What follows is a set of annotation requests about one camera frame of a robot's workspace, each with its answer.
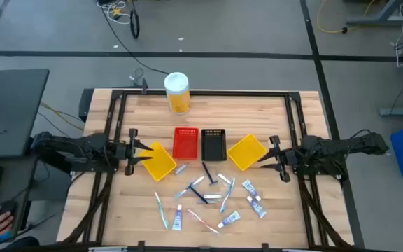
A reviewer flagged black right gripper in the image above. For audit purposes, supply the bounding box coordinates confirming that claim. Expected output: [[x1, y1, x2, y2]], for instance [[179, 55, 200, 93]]
[[257, 134, 299, 183]]

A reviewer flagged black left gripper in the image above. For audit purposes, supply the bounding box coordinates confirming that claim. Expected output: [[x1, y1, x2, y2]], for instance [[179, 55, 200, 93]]
[[113, 128, 155, 176]]

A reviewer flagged green and white toothbrush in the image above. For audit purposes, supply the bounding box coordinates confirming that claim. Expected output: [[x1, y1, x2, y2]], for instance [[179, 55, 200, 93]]
[[153, 191, 170, 230]]

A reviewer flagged yellow plastic basket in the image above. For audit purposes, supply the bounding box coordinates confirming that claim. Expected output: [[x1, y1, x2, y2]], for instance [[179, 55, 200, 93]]
[[227, 134, 268, 172], [138, 141, 178, 182]]

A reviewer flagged small white toothpaste tube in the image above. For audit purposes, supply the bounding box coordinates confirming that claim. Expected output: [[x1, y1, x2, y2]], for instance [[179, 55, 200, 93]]
[[217, 210, 241, 229], [171, 204, 183, 231], [241, 179, 262, 202], [246, 195, 268, 219]]

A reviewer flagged red plastic basket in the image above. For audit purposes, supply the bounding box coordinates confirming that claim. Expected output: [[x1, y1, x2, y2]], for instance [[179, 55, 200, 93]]
[[171, 127, 199, 160]]

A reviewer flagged blue and white toothbrush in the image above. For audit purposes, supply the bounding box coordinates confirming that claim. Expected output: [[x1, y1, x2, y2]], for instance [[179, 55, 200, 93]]
[[175, 176, 206, 200], [220, 177, 236, 214]]

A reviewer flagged black plastic basket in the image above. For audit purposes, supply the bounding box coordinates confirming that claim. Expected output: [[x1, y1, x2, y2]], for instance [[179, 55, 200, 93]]
[[201, 128, 227, 162]]

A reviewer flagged dark blue disposable razor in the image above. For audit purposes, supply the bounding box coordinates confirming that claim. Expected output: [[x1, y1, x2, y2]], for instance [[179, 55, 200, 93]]
[[201, 161, 219, 186], [188, 182, 209, 205]]

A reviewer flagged yellow canister with white lid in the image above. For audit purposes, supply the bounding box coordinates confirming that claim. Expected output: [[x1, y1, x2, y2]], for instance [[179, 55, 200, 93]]
[[164, 71, 191, 115]]

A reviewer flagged red and white toothbrush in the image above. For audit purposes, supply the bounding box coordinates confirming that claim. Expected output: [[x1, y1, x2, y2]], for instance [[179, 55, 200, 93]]
[[186, 208, 220, 235]]

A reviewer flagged thin black monitor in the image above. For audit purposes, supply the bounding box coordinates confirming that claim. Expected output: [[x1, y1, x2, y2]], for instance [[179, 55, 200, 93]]
[[12, 156, 38, 243]]

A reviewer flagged dark grey desk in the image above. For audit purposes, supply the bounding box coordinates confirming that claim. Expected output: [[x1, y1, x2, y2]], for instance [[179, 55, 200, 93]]
[[0, 69, 50, 160]]

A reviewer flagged black computer mouse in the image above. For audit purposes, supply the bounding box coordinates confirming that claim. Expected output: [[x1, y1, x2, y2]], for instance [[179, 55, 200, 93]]
[[0, 199, 17, 220]]

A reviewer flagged grey metal stand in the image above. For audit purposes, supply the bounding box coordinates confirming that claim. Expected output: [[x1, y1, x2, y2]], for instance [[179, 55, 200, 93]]
[[346, 0, 403, 27]]

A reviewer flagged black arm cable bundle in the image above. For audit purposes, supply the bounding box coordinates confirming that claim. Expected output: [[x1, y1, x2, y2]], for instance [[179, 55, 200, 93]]
[[297, 174, 353, 249], [61, 171, 115, 244]]

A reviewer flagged thin yellow floor cable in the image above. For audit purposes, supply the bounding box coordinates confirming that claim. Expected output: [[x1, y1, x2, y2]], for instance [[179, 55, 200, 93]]
[[40, 101, 85, 132]]

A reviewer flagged long black floor cable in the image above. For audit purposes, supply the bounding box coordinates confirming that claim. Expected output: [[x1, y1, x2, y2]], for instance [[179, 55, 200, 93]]
[[99, 6, 169, 76]]

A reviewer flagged black cable loop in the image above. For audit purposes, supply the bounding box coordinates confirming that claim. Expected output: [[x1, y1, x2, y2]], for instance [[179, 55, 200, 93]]
[[129, 8, 141, 40]]

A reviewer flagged long yellow floor cable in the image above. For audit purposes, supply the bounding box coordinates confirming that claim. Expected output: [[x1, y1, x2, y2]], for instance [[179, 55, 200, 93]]
[[316, 0, 378, 35]]

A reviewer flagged white cable bundle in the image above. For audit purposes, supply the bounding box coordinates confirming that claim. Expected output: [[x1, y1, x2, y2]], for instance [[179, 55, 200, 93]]
[[95, 0, 129, 25]]

